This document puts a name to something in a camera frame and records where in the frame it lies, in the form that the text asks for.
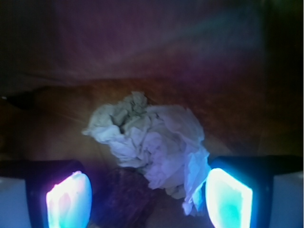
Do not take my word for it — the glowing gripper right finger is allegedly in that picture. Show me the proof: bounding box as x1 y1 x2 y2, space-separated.
205 156 273 228

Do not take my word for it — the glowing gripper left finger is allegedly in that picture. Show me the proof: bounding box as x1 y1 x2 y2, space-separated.
26 160 92 228

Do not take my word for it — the white paper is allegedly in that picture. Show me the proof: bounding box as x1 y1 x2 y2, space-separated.
83 92 210 216

